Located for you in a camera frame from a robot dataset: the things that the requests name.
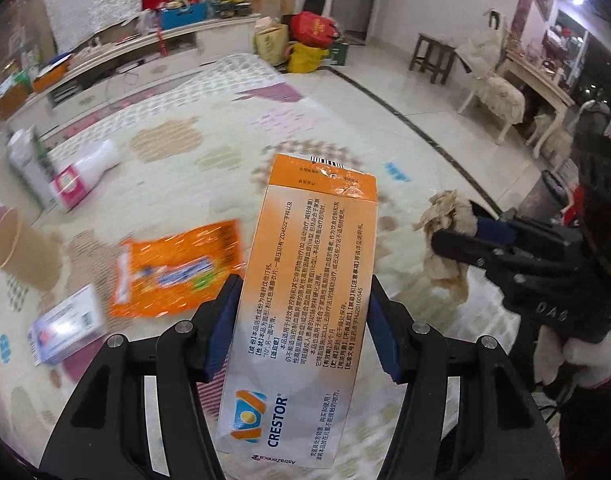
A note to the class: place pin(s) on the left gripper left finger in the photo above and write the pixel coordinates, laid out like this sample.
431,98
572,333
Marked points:
136,412

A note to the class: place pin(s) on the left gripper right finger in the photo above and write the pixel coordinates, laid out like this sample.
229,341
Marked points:
465,413

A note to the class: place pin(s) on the orange candy wrapper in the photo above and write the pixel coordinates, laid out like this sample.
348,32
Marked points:
176,273

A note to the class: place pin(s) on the brown paper cup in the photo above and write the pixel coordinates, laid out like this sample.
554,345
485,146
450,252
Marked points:
30,256

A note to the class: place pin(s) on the orange Crestor medicine box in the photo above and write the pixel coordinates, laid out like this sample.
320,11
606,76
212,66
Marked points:
301,318

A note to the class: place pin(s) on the right gloved hand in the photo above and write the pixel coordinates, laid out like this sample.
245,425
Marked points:
593,361

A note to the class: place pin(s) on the grey floor waste bin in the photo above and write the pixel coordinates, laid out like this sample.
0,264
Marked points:
547,199

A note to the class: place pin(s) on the white blue medicine box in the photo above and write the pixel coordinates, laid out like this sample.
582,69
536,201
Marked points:
68,327

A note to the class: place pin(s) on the white upholstered chair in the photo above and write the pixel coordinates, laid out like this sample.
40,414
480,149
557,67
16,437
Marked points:
481,55

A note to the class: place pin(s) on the white dining table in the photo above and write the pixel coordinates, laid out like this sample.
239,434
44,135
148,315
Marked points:
545,88

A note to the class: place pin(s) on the patchwork quilted table cover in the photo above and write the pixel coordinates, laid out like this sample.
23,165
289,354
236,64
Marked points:
202,152

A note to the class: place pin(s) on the white pink yogurt bottle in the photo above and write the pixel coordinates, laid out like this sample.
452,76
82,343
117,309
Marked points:
77,178

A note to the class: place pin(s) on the brown wooden stool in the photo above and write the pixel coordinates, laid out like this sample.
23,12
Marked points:
433,56

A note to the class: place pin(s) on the green white milk carton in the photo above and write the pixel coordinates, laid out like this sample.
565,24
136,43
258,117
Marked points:
30,159

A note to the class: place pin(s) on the white TV cabinet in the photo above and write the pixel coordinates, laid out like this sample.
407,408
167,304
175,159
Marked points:
137,65

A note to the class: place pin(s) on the yellow bag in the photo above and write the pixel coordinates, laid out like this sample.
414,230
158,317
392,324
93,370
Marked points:
303,59

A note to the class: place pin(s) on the red gift bag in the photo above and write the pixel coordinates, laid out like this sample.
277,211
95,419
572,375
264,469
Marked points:
314,30

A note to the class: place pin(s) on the cardboard gift box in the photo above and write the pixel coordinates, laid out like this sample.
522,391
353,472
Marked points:
271,43

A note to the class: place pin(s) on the blue storage basket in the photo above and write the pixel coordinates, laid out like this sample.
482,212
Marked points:
185,15

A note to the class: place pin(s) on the white quilted TV cover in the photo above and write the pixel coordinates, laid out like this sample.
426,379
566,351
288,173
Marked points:
73,22

